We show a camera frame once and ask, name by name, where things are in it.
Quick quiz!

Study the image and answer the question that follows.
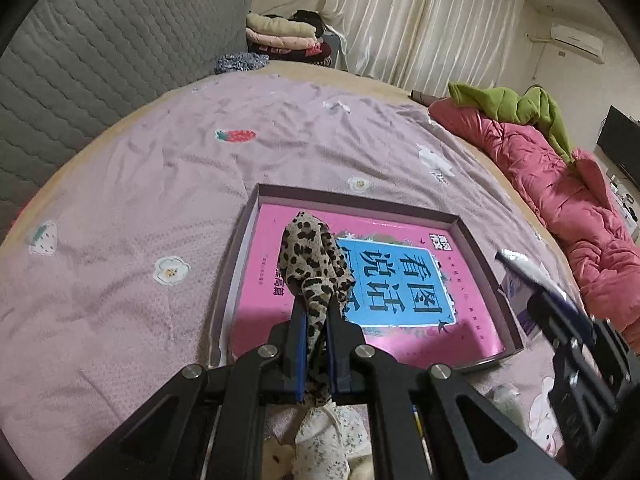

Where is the purple cartoon tissue pack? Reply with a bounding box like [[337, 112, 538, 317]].
[[496, 249, 577, 339]]

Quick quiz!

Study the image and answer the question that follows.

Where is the leopard print scrunchie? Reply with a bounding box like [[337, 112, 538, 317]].
[[278, 211, 356, 408]]

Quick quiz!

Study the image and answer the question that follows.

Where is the white floral scrunchie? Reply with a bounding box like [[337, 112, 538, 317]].
[[292, 402, 374, 480]]

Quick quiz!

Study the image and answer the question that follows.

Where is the teddy bear pink dress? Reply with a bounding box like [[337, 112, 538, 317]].
[[262, 437, 296, 480]]

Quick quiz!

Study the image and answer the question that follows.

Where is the pink quilted comforter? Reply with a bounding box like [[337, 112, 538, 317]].
[[428, 99, 639, 351]]

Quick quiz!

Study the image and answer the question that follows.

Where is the pink and blue book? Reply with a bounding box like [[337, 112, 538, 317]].
[[230, 204, 506, 366]]

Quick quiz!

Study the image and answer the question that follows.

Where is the shallow dark cardboard box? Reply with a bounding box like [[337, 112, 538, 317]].
[[206, 184, 524, 370]]

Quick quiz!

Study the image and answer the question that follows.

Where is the pink patterned bed sheet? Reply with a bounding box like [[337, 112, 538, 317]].
[[1, 66, 578, 479]]

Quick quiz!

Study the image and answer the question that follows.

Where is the green blanket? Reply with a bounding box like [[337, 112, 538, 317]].
[[448, 81, 574, 164]]

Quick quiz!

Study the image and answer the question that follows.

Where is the white air conditioner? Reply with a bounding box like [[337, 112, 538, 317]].
[[550, 24, 604, 64]]

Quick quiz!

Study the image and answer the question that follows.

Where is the dark patterned cloth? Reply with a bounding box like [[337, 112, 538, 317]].
[[214, 52, 270, 75]]

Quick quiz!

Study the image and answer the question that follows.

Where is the stack of folded clothes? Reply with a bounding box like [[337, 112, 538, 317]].
[[245, 10, 333, 67]]

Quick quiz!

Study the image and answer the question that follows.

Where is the white pleated curtain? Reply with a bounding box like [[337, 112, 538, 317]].
[[321, 0, 525, 96]]

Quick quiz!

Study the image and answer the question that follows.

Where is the grey quilted headboard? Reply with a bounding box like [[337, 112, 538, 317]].
[[1, 0, 252, 230]]

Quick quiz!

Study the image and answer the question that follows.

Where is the black wall television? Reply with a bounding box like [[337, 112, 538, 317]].
[[597, 106, 640, 188]]

